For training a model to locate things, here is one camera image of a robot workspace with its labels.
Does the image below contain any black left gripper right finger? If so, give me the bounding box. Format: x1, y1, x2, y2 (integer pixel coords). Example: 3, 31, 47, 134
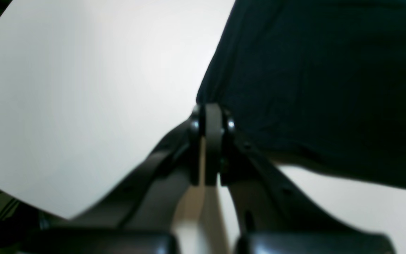
221, 110, 395, 254

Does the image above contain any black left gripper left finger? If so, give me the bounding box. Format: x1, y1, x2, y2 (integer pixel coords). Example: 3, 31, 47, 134
24, 104, 223, 254

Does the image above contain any black T-shirt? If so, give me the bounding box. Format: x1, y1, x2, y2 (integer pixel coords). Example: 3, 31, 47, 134
196, 0, 406, 189

